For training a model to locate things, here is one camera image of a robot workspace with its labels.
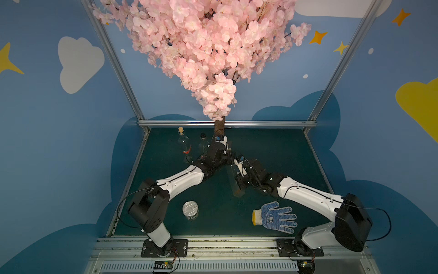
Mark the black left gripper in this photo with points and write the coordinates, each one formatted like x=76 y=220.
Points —
x=218 y=149

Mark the clear square glass bottle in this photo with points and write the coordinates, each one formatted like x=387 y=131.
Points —
x=234 y=176

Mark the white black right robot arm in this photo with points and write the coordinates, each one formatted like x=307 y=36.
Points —
x=348 y=225

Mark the black capped glass bottle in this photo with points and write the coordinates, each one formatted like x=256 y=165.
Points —
x=203 y=145

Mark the cork stoppered glass bottle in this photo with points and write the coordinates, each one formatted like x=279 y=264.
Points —
x=184 y=141

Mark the blue dotted work glove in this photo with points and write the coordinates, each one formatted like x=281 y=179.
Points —
x=272 y=217

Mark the aluminium back crossbar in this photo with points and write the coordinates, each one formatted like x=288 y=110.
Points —
x=171 y=123

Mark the pink cherry blossom tree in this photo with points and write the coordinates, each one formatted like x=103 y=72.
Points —
x=209 y=45

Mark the small green circuit board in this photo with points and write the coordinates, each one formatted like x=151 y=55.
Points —
x=162 y=266

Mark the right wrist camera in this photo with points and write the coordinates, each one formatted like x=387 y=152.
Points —
x=239 y=163

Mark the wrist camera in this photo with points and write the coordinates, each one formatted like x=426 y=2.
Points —
x=239 y=163
x=222 y=139

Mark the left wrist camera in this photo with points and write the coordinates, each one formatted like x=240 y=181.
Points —
x=222 y=139

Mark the aluminium frame post right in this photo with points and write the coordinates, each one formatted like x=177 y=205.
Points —
x=360 y=33

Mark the aluminium frame post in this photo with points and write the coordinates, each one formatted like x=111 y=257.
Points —
x=360 y=33
x=115 y=62

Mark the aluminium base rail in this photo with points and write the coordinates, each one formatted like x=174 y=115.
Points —
x=223 y=255

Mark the aluminium frame post left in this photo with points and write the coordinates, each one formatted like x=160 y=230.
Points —
x=115 y=62

